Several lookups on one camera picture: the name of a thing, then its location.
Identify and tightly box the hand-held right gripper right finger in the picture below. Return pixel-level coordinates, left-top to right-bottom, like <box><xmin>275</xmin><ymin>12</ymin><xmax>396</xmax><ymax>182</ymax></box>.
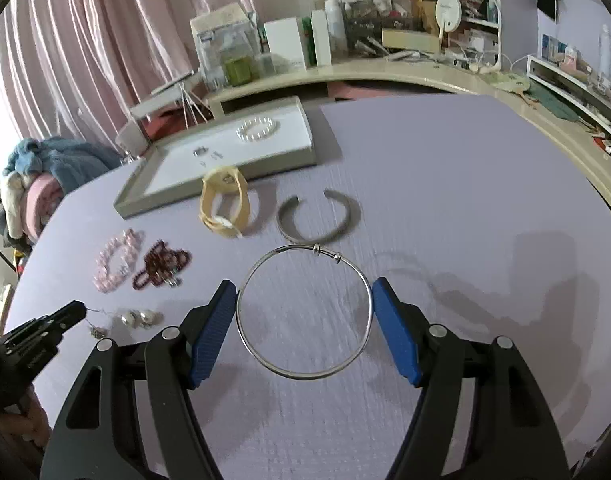
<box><xmin>371</xmin><ymin>276</ymin><xmax>571</xmax><ymax>480</ymax></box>

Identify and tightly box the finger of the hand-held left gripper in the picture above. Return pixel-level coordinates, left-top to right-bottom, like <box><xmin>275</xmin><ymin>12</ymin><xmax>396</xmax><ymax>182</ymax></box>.
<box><xmin>32</xmin><ymin>300</ymin><xmax>88</xmax><ymax>346</ymax></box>

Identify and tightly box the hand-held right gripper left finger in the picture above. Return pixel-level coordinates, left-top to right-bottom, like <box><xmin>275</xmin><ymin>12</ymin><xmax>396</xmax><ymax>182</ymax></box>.
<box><xmin>40</xmin><ymin>280</ymin><xmax>238</xmax><ymax>480</ymax></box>

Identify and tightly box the pink bead bracelet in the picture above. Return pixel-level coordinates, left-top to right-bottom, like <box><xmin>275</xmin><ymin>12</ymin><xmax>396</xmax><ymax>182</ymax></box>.
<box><xmin>92</xmin><ymin>228</ymin><xmax>146</xmax><ymax>294</ymax></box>

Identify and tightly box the dark red bead bracelet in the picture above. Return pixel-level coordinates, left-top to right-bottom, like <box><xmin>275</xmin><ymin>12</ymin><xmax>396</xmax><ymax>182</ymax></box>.
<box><xmin>134</xmin><ymin>241</ymin><xmax>192</xmax><ymax>291</ymax></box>

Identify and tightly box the thin silver round bangle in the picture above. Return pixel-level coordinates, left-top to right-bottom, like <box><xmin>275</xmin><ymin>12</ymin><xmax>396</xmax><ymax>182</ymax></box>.
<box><xmin>235</xmin><ymin>243</ymin><xmax>375</xmax><ymax>380</ymax></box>

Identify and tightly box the dark grey bead bracelet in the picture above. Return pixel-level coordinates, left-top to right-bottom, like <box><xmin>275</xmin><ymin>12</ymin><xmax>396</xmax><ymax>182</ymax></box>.
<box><xmin>276</xmin><ymin>189</ymin><xmax>361</xmax><ymax>245</ymax></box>

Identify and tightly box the grey jewelry tray white lining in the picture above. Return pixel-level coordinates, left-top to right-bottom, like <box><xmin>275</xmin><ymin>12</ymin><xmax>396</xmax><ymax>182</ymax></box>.
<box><xmin>114</xmin><ymin>96</ymin><xmax>319</xmax><ymax>219</ymax></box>

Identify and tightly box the person's left hand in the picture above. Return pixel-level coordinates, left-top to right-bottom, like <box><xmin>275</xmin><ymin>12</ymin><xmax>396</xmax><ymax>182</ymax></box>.
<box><xmin>0</xmin><ymin>385</ymin><xmax>53</xmax><ymax>461</ymax></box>

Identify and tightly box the pink folded cloth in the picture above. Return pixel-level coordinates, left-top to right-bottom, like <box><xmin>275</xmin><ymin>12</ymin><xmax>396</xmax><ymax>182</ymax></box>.
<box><xmin>26</xmin><ymin>175</ymin><xmax>67</xmax><ymax>241</ymax></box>

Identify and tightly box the white folded cloth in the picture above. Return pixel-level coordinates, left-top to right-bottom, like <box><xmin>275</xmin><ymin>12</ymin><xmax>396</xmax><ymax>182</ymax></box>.
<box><xmin>0</xmin><ymin>170</ymin><xmax>28</xmax><ymax>240</ymax></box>

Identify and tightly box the blue fleece blanket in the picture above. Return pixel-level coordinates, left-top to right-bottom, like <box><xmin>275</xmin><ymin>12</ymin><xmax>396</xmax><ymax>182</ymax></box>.
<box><xmin>5</xmin><ymin>136</ymin><xmax>122</xmax><ymax>196</ymax></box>

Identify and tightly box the white folding stand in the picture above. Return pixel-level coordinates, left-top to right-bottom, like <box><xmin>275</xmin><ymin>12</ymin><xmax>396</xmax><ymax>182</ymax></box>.
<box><xmin>115</xmin><ymin>71</ymin><xmax>213</xmax><ymax>162</ymax></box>

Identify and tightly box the green jar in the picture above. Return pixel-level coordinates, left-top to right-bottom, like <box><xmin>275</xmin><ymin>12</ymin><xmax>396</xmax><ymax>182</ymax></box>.
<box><xmin>224</xmin><ymin>56</ymin><xmax>258</xmax><ymax>86</ymax></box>

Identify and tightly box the pale green hand fan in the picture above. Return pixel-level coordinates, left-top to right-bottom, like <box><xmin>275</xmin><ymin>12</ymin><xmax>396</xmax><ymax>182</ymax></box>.
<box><xmin>493</xmin><ymin>72</ymin><xmax>532</xmax><ymax>97</ymax></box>

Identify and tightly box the green cloth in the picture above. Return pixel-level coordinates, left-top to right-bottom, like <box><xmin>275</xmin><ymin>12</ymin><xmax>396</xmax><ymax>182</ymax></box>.
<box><xmin>527</xmin><ymin>84</ymin><xmax>580</xmax><ymax>122</ymax></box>

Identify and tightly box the pink curtain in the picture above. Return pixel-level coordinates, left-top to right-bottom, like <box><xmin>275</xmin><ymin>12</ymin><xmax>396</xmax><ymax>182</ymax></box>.
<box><xmin>0</xmin><ymin>0</ymin><xmax>266</xmax><ymax>171</ymax></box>

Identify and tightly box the flat yellow box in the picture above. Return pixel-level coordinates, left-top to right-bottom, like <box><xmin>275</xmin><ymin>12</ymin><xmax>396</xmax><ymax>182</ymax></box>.
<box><xmin>382</xmin><ymin>27</ymin><xmax>443</xmax><ymax>54</ymax></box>

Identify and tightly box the tall narrow white carton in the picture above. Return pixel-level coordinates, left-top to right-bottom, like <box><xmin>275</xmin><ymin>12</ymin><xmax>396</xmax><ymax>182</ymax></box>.
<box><xmin>311</xmin><ymin>9</ymin><xmax>333</xmax><ymax>67</ymax></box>

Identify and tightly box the wide white carton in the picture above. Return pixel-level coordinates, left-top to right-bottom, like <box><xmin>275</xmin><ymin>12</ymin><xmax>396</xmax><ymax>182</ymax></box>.
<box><xmin>264</xmin><ymin>17</ymin><xmax>309</xmax><ymax>73</ymax></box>

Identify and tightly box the low white desktop rack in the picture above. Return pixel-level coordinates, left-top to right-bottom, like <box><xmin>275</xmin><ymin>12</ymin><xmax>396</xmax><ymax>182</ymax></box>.
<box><xmin>527</xmin><ymin>54</ymin><xmax>611</xmax><ymax>163</ymax></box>

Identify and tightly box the clear plastic storage box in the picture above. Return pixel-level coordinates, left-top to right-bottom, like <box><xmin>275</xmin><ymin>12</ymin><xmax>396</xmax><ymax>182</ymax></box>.
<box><xmin>190</xmin><ymin>2</ymin><xmax>259</xmax><ymax>87</ymax></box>

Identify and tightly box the cluttered cosmetics organizer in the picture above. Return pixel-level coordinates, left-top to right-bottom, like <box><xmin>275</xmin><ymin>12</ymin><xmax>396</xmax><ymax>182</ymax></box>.
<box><xmin>343</xmin><ymin>0</ymin><xmax>422</xmax><ymax>57</ymax></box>

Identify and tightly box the white pump bottle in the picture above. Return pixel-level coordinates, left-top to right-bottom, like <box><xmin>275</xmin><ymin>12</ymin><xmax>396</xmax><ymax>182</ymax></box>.
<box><xmin>324</xmin><ymin>0</ymin><xmax>348</xmax><ymax>57</ymax></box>

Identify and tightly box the white shelf unit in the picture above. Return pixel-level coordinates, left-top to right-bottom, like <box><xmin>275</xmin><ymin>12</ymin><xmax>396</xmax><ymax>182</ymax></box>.
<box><xmin>443</xmin><ymin>0</ymin><xmax>502</xmax><ymax>68</ymax></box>

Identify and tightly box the white curved desk lamp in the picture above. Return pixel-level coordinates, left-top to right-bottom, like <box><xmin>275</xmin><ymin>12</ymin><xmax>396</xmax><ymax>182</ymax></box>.
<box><xmin>449</xmin><ymin>0</ymin><xmax>503</xmax><ymax>72</ymax></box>

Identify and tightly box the white spray bottle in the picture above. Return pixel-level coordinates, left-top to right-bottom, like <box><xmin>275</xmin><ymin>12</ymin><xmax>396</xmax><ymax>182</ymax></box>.
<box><xmin>599</xmin><ymin>23</ymin><xmax>611</xmax><ymax>80</ymax></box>

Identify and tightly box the thin silver chain necklace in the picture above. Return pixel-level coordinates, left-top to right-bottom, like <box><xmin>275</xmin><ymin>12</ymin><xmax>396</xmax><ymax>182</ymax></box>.
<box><xmin>82</xmin><ymin>307</ymin><xmax>123</xmax><ymax>339</ymax></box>

